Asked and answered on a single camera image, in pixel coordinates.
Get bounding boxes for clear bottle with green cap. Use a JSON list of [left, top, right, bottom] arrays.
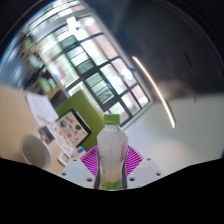
[[94, 113, 129, 191]]

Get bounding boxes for small white square device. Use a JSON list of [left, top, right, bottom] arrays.
[[57, 151, 73, 167]]

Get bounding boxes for large black-framed window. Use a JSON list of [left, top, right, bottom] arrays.
[[9, 3, 154, 126]]

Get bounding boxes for small black phone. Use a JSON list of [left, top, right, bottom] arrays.
[[39, 125, 56, 144]]

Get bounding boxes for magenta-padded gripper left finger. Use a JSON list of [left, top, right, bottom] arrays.
[[58, 144, 101, 190]]

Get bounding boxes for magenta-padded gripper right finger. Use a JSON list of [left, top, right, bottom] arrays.
[[125, 144, 164, 190]]

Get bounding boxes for green upholstered bench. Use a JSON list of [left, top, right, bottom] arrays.
[[54, 89, 106, 153]]

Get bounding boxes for long linear ceiling light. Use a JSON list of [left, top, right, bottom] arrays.
[[131, 55, 176, 129]]

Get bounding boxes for group of wooden green-seated chairs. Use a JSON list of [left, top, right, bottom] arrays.
[[23, 36, 61, 98]]

